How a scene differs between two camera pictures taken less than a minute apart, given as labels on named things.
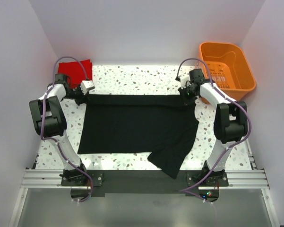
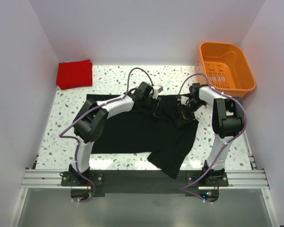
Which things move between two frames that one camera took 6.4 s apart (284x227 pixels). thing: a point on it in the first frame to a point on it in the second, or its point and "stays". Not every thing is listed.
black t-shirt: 164,125 stays
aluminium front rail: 43,179 stays
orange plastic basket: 228,67 stays
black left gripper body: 79,98 to 154,104
